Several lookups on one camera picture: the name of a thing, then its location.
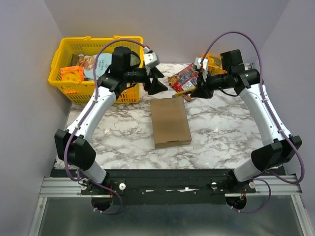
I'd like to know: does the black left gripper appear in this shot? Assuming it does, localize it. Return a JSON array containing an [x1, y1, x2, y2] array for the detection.
[[124, 65, 168, 95]]

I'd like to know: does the yellow utility knife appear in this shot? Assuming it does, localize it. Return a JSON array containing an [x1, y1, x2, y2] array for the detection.
[[172, 90, 192, 98]]

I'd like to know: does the brown cardboard express box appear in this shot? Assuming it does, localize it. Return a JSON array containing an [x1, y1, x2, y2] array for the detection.
[[150, 97, 191, 148]]

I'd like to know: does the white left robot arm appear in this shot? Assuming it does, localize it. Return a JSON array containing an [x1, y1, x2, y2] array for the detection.
[[54, 47, 168, 194]]

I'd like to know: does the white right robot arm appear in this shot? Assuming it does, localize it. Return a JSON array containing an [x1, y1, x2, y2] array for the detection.
[[191, 50, 302, 193]]

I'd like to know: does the orange snack box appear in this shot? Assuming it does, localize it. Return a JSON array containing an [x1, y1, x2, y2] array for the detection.
[[61, 66, 84, 83]]

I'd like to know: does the red snack bag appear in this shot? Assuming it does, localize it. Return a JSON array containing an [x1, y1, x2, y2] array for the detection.
[[168, 64, 198, 92]]

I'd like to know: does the orange yellow snack bag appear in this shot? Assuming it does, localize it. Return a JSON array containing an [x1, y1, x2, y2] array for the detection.
[[205, 54, 227, 75]]

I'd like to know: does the green round melon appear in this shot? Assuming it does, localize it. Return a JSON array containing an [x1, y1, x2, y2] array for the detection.
[[130, 51, 141, 68]]

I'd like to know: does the light blue chips bag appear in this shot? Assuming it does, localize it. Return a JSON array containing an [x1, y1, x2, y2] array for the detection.
[[77, 53, 112, 80]]

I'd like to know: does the yellow plastic shopping basket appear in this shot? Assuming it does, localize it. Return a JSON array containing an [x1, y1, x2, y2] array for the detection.
[[48, 36, 144, 104]]

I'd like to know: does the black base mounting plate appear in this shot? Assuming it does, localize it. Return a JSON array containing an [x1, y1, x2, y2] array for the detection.
[[50, 168, 288, 206]]

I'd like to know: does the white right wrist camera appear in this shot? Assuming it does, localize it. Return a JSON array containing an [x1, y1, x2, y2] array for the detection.
[[192, 57, 208, 78]]

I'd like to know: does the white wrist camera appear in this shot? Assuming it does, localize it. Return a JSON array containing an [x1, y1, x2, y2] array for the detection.
[[143, 46, 160, 75], [192, 57, 208, 78]]

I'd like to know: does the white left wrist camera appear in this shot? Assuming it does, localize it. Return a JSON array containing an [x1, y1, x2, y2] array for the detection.
[[143, 46, 160, 75]]

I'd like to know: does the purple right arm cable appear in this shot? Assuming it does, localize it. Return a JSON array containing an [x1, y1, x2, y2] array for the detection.
[[199, 31, 305, 214]]

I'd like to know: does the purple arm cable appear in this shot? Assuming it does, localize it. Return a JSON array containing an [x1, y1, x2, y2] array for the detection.
[[63, 39, 151, 215], [199, 31, 305, 214]]

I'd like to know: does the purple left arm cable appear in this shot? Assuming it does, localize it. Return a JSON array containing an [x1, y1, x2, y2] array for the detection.
[[63, 39, 151, 215]]

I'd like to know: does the aluminium rail frame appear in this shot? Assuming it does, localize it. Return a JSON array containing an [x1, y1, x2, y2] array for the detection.
[[27, 62, 308, 236]]

